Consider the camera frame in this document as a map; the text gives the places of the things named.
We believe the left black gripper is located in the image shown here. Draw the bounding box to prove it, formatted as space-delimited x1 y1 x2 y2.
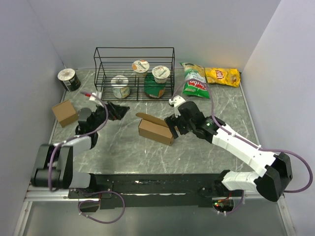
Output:
91 100 130 130

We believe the brown cardboard box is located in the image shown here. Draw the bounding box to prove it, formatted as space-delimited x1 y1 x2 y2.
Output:
136 112 174 146

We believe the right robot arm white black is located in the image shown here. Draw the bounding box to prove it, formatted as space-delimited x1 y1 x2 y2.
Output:
165 96 292 202

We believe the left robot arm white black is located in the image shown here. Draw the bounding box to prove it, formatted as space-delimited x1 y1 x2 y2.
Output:
31 102 130 198

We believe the small folded cardboard box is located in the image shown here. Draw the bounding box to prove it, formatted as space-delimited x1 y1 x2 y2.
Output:
52 100 78 128

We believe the white lidded cup lower shelf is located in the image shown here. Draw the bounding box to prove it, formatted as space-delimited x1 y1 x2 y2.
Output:
111 75 130 99

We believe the green Chuba chips bag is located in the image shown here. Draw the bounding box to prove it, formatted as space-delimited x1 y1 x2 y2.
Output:
181 63 210 98

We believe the yogurt cup beige label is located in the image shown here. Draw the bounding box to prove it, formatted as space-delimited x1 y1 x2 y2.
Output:
152 65 170 84

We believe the yogurt cup orange label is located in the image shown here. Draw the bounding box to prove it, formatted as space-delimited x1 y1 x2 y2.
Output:
132 59 150 78

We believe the black can white lid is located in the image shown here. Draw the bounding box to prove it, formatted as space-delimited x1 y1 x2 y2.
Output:
57 68 81 91

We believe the yellow Lays chips bag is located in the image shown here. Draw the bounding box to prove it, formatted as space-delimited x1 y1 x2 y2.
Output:
205 67 241 88

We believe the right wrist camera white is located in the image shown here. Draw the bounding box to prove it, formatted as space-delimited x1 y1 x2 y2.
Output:
169 95 186 117

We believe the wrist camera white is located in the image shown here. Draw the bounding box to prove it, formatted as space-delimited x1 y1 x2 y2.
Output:
169 95 186 117
81 91 102 102

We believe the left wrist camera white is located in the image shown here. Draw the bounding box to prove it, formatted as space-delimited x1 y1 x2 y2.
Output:
81 91 102 102

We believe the black wire rack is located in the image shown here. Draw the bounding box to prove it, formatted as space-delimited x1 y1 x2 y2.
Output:
94 47 175 101

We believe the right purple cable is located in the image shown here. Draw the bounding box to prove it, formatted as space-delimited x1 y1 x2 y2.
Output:
172 79 314 214

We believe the purple cable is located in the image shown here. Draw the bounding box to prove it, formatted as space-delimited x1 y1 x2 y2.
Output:
172 79 314 214
48 91 126 224

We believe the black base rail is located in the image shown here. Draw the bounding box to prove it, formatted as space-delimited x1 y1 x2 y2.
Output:
67 171 273 211

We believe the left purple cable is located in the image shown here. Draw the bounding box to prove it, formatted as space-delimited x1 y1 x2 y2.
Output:
48 91 126 224

